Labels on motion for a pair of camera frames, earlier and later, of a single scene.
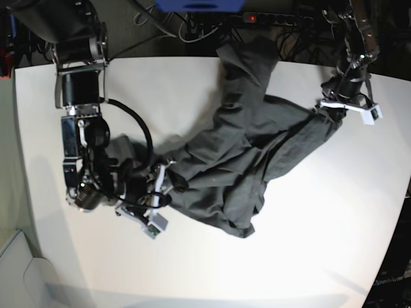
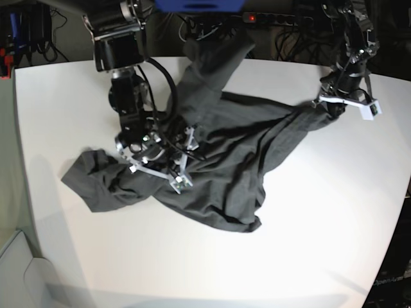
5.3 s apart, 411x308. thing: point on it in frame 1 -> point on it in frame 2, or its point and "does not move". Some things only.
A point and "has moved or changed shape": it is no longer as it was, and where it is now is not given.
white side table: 26,282 does not move
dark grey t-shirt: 225,173 has moved or changed shape
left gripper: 142,195 -> 166,153
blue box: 214,6 does not move
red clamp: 9,64 does not move
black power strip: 279,19 does not move
